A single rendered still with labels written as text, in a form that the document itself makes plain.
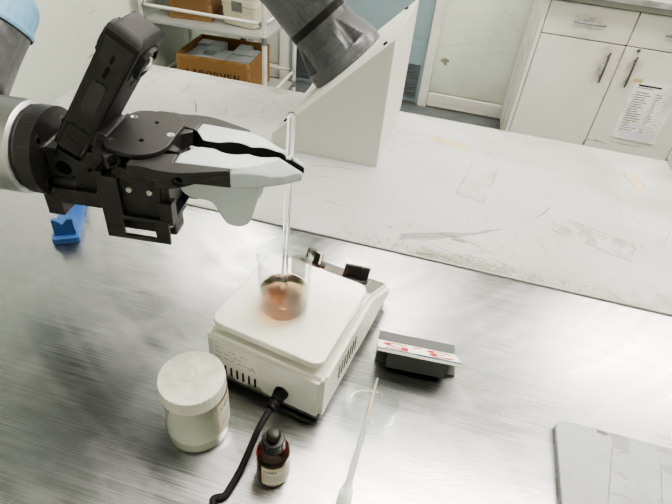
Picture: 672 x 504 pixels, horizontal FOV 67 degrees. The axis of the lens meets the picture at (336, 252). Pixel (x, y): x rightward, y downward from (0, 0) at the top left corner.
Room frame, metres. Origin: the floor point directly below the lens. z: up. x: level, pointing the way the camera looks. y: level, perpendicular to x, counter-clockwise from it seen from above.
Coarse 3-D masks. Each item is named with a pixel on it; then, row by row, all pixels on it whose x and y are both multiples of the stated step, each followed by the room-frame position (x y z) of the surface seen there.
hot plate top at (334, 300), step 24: (240, 288) 0.37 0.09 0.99; (312, 288) 0.39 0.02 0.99; (336, 288) 0.39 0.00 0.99; (360, 288) 0.39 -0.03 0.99; (216, 312) 0.34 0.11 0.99; (240, 312) 0.34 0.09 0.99; (312, 312) 0.35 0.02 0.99; (336, 312) 0.35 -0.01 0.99; (240, 336) 0.32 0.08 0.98; (264, 336) 0.31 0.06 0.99; (288, 336) 0.32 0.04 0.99; (312, 336) 0.32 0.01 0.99; (336, 336) 0.32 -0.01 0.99; (312, 360) 0.29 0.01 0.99
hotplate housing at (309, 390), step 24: (384, 288) 0.46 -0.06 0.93; (360, 312) 0.38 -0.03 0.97; (216, 336) 0.33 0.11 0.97; (360, 336) 0.37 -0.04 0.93; (240, 360) 0.31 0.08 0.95; (264, 360) 0.30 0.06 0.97; (288, 360) 0.30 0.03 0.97; (336, 360) 0.31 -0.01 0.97; (240, 384) 0.32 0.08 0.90; (264, 384) 0.30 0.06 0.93; (288, 384) 0.29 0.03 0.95; (312, 384) 0.29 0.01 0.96; (336, 384) 0.32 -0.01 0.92; (312, 408) 0.28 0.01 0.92
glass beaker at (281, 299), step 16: (272, 240) 0.37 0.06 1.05; (304, 240) 0.37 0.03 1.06; (256, 256) 0.35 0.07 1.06; (272, 256) 0.37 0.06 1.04; (304, 256) 0.37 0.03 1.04; (272, 272) 0.37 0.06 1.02; (288, 272) 0.38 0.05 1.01; (304, 272) 0.34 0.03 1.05; (272, 288) 0.33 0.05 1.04; (288, 288) 0.33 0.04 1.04; (304, 288) 0.34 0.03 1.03; (272, 304) 0.33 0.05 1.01; (288, 304) 0.33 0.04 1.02; (304, 304) 0.34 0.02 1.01; (272, 320) 0.33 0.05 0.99; (288, 320) 0.33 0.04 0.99
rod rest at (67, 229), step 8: (72, 208) 0.58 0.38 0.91; (80, 208) 0.58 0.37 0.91; (64, 216) 0.56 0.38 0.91; (72, 216) 0.56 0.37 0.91; (80, 216) 0.56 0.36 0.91; (56, 224) 0.51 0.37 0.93; (64, 224) 0.52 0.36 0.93; (72, 224) 0.52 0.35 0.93; (80, 224) 0.54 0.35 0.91; (56, 232) 0.51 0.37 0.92; (64, 232) 0.52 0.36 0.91; (72, 232) 0.52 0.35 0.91; (80, 232) 0.53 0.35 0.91; (56, 240) 0.51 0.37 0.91; (64, 240) 0.51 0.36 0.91; (72, 240) 0.51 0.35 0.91; (80, 240) 0.52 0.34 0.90
